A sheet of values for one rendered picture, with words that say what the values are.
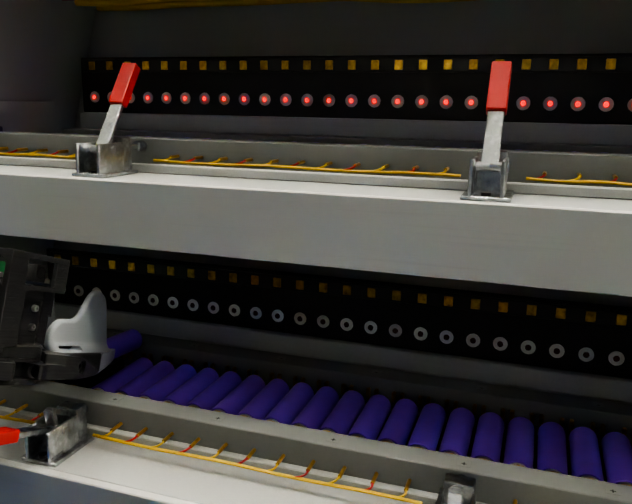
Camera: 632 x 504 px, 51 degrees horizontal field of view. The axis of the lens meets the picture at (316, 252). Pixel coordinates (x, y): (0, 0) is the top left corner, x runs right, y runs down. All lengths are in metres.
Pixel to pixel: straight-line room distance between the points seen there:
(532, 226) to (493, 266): 0.03
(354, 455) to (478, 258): 0.14
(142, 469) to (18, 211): 0.20
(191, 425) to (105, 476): 0.06
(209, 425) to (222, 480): 0.04
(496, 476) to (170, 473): 0.20
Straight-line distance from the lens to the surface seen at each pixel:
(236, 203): 0.42
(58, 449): 0.48
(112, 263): 0.63
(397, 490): 0.42
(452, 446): 0.45
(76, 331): 0.49
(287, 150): 0.48
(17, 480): 0.49
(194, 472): 0.45
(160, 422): 0.48
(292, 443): 0.44
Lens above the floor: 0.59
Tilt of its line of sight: 7 degrees up
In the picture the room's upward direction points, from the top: 7 degrees clockwise
